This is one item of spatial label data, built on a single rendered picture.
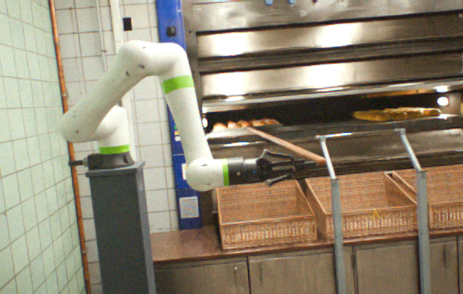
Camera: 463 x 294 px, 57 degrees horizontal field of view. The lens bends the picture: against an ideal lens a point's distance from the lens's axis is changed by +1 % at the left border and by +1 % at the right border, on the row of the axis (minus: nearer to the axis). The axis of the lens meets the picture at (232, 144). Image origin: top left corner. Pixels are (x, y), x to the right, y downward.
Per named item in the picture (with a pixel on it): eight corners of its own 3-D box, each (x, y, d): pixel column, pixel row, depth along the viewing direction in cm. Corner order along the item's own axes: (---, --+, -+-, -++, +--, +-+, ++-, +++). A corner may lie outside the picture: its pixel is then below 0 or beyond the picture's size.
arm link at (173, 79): (141, 49, 153) (165, 36, 146) (165, 50, 164) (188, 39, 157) (155, 98, 153) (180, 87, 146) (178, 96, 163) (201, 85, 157)
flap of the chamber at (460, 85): (202, 107, 269) (203, 112, 289) (479, 82, 277) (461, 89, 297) (201, 103, 270) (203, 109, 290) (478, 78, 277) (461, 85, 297)
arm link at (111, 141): (86, 155, 174) (80, 108, 172) (116, 149, 187) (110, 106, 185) (108, 155, 167) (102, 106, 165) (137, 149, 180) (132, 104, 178)
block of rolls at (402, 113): (350, 117, 366) (350, 111, 366) (405, 113, 368) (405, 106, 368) (378, 121, 306) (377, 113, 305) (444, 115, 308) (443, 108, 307)
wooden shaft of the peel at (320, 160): (327, 166, 153) (327, 157, 153) (319, 166, 153) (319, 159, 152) (251, 130, 322) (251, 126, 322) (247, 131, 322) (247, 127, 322)
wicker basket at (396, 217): (306, 217, 293) (303, 178, 290) (386, 209, 297) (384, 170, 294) (326, 240, 245) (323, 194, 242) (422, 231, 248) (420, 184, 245)
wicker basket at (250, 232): (218, 225, 291) (214, 186, 288) (299, 218, 294) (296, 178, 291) (221, 251, 242) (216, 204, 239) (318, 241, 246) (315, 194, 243)
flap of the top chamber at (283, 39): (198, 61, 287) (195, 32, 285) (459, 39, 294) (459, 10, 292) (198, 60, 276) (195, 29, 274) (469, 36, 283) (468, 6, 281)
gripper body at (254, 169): (243, 156, 145) (269, 154, 146) (244, 180, 146) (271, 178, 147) (244, 159, 138) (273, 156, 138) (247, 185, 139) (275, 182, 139)
